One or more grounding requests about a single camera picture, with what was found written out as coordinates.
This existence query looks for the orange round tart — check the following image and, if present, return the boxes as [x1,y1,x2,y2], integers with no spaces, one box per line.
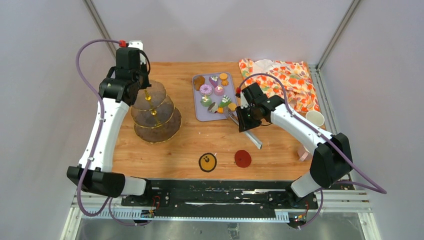
[219,72,228,81]

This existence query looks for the metal serving tongs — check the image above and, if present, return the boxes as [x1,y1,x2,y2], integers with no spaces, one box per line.
[223,106,263,150]

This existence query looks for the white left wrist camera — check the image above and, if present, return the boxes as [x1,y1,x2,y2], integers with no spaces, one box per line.
[128,40,147,65]

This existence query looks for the lavender dessert tray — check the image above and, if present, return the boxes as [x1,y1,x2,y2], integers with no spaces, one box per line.
[191,71,239,122]

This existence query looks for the floral orange cloth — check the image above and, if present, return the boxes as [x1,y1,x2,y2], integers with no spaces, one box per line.
[238,58,321,113]

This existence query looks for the round yellow biscuit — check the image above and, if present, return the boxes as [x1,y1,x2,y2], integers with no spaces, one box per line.
[227,102,237,112]

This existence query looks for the red round coaster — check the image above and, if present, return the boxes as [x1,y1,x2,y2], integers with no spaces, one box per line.
[234,150,252,168]

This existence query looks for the grey chocolate cone cake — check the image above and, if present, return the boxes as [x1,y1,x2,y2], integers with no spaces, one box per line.
[207,102,219,114]

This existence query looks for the small orange shell cookie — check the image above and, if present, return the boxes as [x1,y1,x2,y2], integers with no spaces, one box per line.
[221,79,229,86]

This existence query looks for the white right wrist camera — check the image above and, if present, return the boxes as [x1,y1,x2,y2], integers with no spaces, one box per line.
[240,92,250,109]

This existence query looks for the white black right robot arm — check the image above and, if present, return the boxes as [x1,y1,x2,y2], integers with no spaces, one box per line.
[236,83,353,209]

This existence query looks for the green layered cake slice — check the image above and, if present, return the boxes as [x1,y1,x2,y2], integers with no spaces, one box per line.
[218,95,233,108]

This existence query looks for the pink sugared dome cake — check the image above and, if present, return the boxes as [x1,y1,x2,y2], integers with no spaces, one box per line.
[214,85,225,96]

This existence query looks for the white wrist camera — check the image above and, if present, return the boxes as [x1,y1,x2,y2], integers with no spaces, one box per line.
[240,92,250,109]
[128,40,147,65]

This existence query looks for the three-tier glass cake stand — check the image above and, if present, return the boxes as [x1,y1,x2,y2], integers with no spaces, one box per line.
[129,80,182,144]

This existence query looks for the purple heart cake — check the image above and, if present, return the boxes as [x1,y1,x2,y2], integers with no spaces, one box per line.
[208,75,219,88]

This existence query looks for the orange fish-shaped cake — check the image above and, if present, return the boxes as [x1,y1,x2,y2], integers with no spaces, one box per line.
[216,107,228,115]

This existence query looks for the yellow chick coaster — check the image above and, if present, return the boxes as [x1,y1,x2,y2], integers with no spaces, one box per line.
[198,152,218,173]

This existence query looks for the green sugared dome cake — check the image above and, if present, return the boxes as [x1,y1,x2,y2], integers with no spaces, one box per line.
[200,95,212,108]

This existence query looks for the brown cookie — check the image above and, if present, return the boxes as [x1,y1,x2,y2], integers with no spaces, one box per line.
[193,75,205,91]

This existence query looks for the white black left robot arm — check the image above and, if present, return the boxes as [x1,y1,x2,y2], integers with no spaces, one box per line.
[66,46,153,207]

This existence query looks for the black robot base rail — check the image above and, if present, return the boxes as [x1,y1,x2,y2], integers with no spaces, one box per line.
[120,179,319,228]

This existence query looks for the light green mug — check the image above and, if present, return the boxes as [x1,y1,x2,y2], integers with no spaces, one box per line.
[305,110,325,127]

